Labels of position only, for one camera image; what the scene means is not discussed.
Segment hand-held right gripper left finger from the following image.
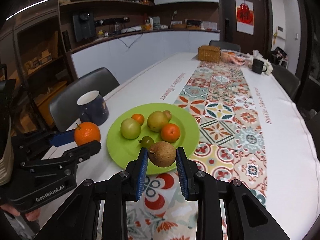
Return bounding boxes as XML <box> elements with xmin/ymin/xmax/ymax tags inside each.
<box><xmin>35</xmin><ymin>147</ymin><xmax>148</xmax><ymax>240</ymax></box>

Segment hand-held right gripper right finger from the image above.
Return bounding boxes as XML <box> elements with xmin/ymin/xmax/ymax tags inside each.
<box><xmin>175</xmin><ymin>147</ymin><xmax>290</xmax><ymax>240</ymax></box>

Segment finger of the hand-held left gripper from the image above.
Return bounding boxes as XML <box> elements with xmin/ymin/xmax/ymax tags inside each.
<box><xmin>20</xmin><ymin>140</ymin><xmax>102</xmax><ymax>172</ymax></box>
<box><xmin>11</xmin><ymin>129</ymin><xmax>78</xmax><ymax>155</ymax></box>

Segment orange mandarin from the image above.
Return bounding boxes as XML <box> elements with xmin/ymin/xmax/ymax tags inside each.
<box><xmin>74</xmin><ymin>122</ymin><xmax>101</xmax><ymax>146</ymax></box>
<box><xmin>131</xmin><ymin>114</ymin><xmax>145</xmax><ymax>126</ymax></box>
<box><xmin>161</xmin><ymin>123</ymin><xmax>181</xmax><ymax>143</ymax></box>

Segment brown kiwi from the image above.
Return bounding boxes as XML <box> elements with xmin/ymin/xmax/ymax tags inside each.
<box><xmin>148</xmin><ymin>141</ymin><xmax>177</xmax><ymax>167</ymax></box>

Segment green plate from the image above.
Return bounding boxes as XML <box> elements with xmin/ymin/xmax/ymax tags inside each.
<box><xmin>106</xmin><ymin>103</ymin><xmax>200</xmax><ymax>175</ymax></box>

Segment round green apple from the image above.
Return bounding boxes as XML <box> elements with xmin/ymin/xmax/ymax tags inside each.
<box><xmin>120</xmin><ymin>119</ymin><xmax>141</xmax><ymax>140</ymax></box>

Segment yellow-green pear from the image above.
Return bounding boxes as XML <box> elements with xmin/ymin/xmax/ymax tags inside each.
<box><xmin>147</xmin><ymin>111</ymin><xmax>170</xmax><ymax>132</ymax></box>

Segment person's left hand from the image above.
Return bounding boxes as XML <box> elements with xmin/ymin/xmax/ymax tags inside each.
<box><xmin>0</xmin><ymin>202</ymin><xmax>42</xmax><ymax>222</ymax></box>

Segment dark blue mug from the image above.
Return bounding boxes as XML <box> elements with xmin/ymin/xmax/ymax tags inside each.
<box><xmin>76</xmin><ymin>90</ymin><xmax>110</xmax><ymax>126</ymax></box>

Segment wooden display cabinet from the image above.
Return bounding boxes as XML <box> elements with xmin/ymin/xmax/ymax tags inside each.
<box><xmin>0</xmin><ymin>0</ymin><xmax>75</xmax><ymax>135</ymax></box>

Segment black thermos bottle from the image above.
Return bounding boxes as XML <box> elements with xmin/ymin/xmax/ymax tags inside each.
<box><xmin>62</xmin><ymin>31</ymin><xmax>72</xmax><ymax>52</ymax></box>

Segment white patterned tablecloth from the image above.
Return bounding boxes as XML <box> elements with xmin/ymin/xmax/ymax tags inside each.
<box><xmin>40</xmin><ymin>52</ymin><xmax>320</xmax><ymax>240</ymax></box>

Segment wicker basket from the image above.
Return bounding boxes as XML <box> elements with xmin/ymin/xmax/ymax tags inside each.
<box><xmin>198</xmin><ymin>45</ymin><xmax>221</xmax><ymax>63</ymax></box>

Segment pink plastic basket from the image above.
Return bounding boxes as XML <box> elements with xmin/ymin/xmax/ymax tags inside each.
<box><xmin>220</xmin><ymin>49</ymin><xmax>253</xmax><ymax>67</ymax></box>

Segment white lower cabinets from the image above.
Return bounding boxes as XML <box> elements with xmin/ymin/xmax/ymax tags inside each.
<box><xmin>71</xmin><ymin>29</ymin><xmax>220</xmax><ymax>85</ymax></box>

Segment black mug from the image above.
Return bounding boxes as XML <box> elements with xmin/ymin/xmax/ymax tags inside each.
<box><xmin>251</xmin><ymin>58</ymin><xmax>267</xmax><ymax>75</ymax></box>

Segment white crumpled cloth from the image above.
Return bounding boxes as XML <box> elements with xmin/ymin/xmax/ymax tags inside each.
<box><xmin>261</xmin><ymin>59</ymin><xmax>273</xmax><ymax>75</ymax></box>

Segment pile of dark bags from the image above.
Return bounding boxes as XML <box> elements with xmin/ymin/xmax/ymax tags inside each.
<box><xmin>271</xmin><ymin>46</ymin><xmax>289</xmax><ymax>68</ymax></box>

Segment dark wooden door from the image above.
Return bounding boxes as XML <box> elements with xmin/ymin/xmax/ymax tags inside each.
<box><xmin>217</xmin><ymin>0</ymin><xmax>272</xmax><ymax>53</ymax></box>

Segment black wall appliance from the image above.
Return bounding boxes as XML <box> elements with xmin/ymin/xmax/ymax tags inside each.
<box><xmin>72</xmin><ymin>12</ymin><xmax>97</xmax><ymax>42</ymax></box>

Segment black wall power strip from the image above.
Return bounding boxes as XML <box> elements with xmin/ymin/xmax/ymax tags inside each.
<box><xmin>96</xmin><ymin>17</ymin><xmax>130</xmax><ymax>25</ymax></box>

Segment red and white wall calendar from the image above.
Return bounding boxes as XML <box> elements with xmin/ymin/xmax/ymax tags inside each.
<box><xmin>236</xmin><ymin>0</ymin><xmax>254</xmax><ymax>34</ymax></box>

